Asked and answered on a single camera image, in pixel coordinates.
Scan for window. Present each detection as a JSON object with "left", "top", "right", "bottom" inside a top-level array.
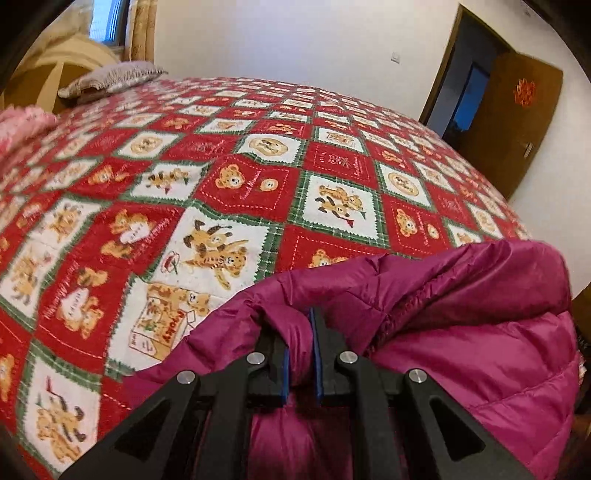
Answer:
[{"left": 90, "top": 0, "right": 132, "bottom": 48}]

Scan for brown wooden cabinet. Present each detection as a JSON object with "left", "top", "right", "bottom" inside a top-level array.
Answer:
[{"left": 571, "top": 281, "right": 591, "bottom": 352}]

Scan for magenta puffer jacket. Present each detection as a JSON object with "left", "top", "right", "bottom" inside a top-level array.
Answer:
[{"left": 122, "top": 239, "right": 583, "bottom": 480}]

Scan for red paper door decoration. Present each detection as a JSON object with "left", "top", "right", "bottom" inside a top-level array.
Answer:
[{"left": 513, "top": 78, "right": 537, "bottom": 108}]

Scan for red checkered bear bedspread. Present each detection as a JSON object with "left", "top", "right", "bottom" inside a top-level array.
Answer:
[{"left": 0, "top": 76, "right": 533, "bottom": 480}]

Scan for beige floral curtain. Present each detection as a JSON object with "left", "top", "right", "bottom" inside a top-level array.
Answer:
[{"left": 128, "top": 0, "right": 160, "bottom": 63}]

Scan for grey patterned pillow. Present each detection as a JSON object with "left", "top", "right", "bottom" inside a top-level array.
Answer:
[{"left": 58, "top": 61, "right": 169, "bottom": 100}]

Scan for pink folded blanket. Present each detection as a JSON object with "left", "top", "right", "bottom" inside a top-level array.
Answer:
[{"left": 0, "top": 105, "right": 58, "bottom": 158}]

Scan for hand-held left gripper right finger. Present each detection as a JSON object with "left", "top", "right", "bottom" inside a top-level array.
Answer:
[{"left": 308, "top": 306, "right": 533, "bottom": 480}]

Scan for cream wooden headboard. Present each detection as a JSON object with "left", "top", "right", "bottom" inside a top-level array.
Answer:
[{"left": 4, "top": 34, "right": 122, "bottom": 114}]

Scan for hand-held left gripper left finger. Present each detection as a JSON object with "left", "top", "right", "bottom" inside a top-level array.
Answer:
[{"left": 60, "top": 330, "right": 291, "bottom": 480}]

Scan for dark wooden door frame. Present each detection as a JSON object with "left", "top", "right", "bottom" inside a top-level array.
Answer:
[{"left": 419, "top": 4, "right": 512, "bottom": 147}]

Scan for brown wooden door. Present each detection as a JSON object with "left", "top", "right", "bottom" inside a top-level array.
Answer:
[{"left": 457, "top": 52, "right": 565, "bottom": 200}]

